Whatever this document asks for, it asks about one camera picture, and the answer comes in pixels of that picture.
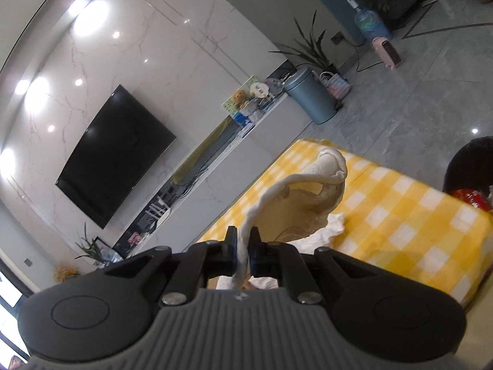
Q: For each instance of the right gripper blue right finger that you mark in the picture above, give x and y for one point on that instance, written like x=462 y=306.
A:
x=284 y=263

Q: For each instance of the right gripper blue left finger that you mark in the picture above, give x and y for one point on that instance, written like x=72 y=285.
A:
x=200 y=263

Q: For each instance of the white tissue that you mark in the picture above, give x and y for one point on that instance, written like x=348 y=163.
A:
x=306 y=242

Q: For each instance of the cream towel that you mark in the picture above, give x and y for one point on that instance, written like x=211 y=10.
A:
x=300 y=199

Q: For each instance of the white wifi router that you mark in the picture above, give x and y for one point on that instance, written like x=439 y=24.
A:
x=158 y=210

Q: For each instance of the green plant in glass vase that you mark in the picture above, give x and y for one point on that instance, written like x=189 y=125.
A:
x=95 y=249

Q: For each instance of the yellow checkered tablecloth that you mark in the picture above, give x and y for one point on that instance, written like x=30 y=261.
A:
x=391 y=221

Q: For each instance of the white marble tv console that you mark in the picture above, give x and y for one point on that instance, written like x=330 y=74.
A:
x=226 y=164

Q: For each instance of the dried yellow flowers vase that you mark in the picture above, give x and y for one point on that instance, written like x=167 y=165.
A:
x=64 y=272

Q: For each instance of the green illustrated card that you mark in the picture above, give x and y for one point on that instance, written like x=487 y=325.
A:
x=233 y=104

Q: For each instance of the teddy bear bouquet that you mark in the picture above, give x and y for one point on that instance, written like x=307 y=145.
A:
x=243 y=103

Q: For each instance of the round paper fan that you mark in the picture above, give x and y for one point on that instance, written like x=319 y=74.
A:
x=259 y=90

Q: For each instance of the grey blue trash can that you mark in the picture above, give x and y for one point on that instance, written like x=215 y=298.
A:
x=305 y=87

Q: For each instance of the pastel woven basket bag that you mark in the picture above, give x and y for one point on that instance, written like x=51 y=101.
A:
x=337 y=86

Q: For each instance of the tall green floor plant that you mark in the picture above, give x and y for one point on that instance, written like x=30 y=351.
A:
x=308 y=50

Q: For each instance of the pink space heater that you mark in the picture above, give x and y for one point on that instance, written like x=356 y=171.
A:
x=387 y=52

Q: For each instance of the blue water jug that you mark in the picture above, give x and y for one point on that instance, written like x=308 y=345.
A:
x=369 y=23

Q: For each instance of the black wall television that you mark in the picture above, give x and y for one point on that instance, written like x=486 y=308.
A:
x=117 y=149

